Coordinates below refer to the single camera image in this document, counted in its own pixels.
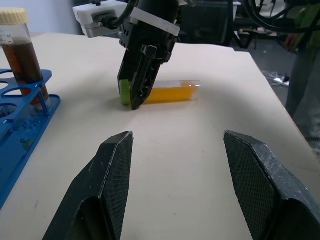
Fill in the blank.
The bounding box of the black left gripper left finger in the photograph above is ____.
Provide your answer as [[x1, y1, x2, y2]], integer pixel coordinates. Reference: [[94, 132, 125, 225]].
[[42, 130, 134, 240]]

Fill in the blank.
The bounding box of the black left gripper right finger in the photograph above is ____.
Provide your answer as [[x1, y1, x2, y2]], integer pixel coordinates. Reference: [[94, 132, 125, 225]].
[[223, 130, 320, 240]]

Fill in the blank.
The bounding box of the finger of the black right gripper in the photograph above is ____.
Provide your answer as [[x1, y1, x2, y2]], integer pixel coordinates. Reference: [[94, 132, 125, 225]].
[[129, 45, 164, 111], [117, 49, 144, 86]]

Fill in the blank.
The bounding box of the yellow test tube green cap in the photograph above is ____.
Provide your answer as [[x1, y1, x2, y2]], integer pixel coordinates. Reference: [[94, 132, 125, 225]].
[[119, 79, 202, 106]]

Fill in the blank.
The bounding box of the blue test tube rack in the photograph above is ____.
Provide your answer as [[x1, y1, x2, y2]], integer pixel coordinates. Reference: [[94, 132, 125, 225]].
[[0, 68, 62, 211]]

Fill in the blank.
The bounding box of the brown test tube cream cap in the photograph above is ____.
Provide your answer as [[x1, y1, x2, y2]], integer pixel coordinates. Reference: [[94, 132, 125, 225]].
[[0, 7, 51, 109]]

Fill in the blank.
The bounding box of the person's bare hand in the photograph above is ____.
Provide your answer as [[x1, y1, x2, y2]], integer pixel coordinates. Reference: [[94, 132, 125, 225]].
[[284, 33, 299, 53]]

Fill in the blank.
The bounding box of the person in green vest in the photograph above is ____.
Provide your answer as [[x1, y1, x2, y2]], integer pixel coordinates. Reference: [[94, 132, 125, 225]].
[[285, 4, 320, 159]]

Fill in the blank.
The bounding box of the white power strip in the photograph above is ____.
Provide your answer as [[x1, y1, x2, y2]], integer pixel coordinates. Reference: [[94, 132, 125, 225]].
[[273, 77, 291, 87]]

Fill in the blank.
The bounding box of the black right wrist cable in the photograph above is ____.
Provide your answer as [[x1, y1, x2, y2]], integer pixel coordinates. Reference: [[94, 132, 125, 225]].
[[98, 0, 140, 28]]

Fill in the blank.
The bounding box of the black looping robot cable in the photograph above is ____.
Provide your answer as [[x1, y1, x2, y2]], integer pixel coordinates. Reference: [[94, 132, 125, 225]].
[[243, 0, 310, 34]]

